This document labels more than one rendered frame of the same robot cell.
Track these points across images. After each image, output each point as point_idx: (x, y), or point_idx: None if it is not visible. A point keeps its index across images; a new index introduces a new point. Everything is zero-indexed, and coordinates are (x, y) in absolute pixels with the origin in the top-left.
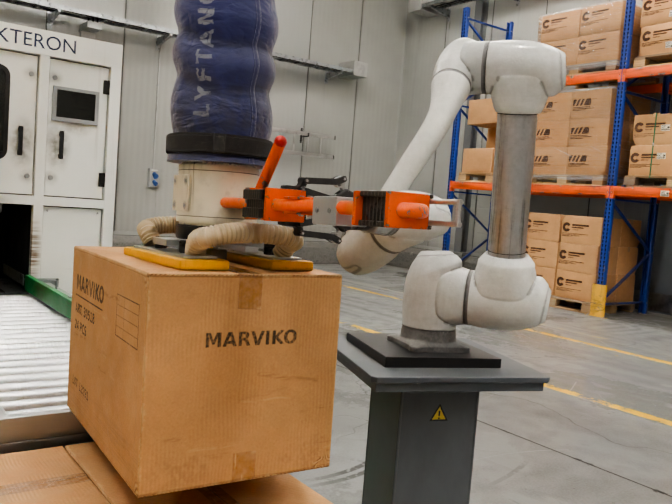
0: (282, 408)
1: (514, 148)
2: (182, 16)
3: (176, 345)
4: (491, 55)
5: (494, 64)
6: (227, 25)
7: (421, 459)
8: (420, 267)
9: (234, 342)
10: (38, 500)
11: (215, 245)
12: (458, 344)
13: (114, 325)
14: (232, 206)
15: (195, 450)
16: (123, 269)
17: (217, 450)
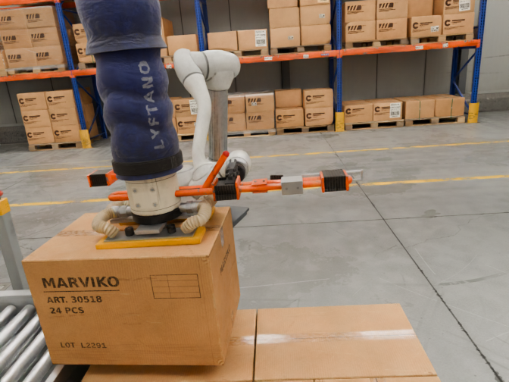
0: (232, 283)
1: (223, 108)
2: (125, 82)
3: (217, 283)
4: (210, 61)
5: (213, 66)
6: (160, 86)
7: None
8: (184, 179)
9: (223, 265)
10: None
11: (207, 221)
12: None
13: (150, 293)
14: (190, 195)
15: (226, 326)
16: (157, 259)
17: (229, 319)
